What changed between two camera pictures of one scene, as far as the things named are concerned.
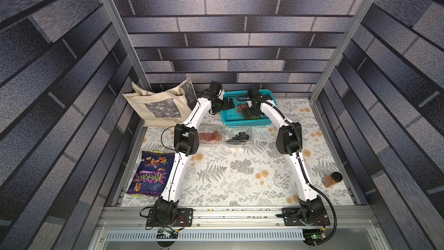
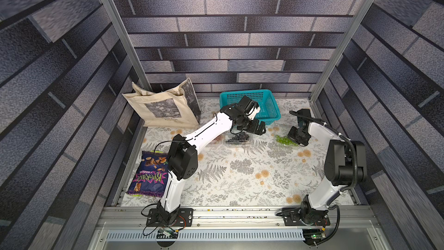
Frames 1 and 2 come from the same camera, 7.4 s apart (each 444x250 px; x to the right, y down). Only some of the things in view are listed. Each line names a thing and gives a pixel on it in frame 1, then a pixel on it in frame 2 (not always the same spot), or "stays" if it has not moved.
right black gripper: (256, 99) to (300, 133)
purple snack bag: (151, 173) stays
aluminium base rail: (239, 228) stays
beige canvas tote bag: (170, 106) stays
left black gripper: (225, 106) to (259, 130)
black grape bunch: (242, 137) stays
